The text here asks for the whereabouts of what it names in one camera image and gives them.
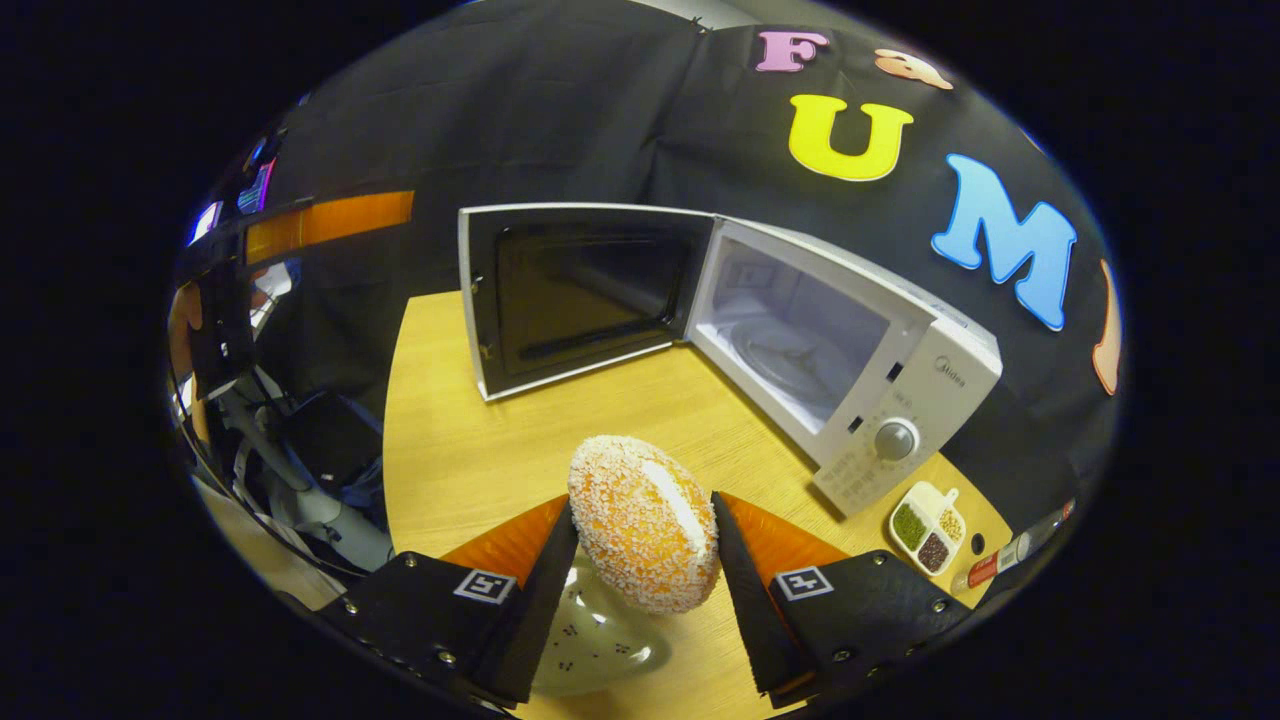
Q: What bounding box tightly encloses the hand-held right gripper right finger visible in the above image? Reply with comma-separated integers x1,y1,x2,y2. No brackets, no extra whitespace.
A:
710,490,973,709

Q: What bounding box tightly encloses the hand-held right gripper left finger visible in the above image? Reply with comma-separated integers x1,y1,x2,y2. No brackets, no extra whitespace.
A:
318,495,581,709

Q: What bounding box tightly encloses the sugar-coated round bread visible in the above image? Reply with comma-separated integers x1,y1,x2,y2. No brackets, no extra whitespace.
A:
567,434,721,615

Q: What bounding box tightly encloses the white microwave oven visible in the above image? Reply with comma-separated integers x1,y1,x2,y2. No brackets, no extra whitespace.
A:
458,203,1004,519

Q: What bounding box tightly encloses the white patterned plate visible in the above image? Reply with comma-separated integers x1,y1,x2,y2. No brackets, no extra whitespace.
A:
528,555,673,698

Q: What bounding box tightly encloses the black box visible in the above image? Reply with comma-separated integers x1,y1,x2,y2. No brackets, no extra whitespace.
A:
280,390,386,491

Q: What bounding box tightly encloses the divided white dish of beans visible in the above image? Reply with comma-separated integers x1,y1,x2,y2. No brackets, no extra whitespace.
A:
888,481,967,577

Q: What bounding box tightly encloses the red label plastic bottle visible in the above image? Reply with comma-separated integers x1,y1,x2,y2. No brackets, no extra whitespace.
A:
950,498,1079,598

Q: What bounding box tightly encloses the black backdrop cloth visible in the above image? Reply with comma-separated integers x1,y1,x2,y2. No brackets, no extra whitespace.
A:
175,0,1121,501

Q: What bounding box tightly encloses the white metal frame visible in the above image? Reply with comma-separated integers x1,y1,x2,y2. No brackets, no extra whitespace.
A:
205,370,396,576

